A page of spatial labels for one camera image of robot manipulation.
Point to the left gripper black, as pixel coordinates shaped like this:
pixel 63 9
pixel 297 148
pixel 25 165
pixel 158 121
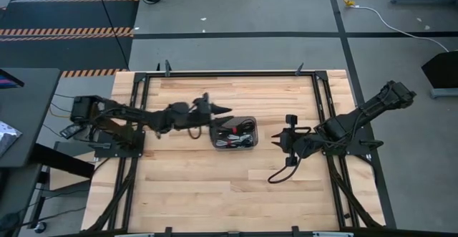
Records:
pixel 204 115

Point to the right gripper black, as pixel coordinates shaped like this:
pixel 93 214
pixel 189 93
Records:
pixel 291 140

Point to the grey translucent plastic bin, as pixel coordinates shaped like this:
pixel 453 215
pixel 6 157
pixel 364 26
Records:
pixel 254 138

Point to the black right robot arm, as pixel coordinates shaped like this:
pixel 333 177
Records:
pixel 375 104

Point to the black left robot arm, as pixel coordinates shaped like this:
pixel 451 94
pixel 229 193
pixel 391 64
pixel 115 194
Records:
pixel 143 115

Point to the black clamp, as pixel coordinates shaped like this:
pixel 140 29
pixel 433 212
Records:
pixel 167 68
pixel 299 69

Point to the white light bar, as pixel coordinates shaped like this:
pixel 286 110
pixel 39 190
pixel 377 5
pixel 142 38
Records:
pixel 332 234

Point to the black desk beam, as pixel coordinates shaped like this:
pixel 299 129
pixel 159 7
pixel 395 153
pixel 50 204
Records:
pixel 64 162

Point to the black box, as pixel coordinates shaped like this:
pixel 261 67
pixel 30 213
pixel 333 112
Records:
pixel 443 70

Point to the grey desk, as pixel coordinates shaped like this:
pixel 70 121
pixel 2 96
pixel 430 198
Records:
pixel 32 115

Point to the grey patterned pad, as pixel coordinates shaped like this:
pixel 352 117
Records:
pixel 9 138

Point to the tablet with blue screen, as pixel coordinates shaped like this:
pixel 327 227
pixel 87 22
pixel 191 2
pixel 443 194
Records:
pixel 7 81

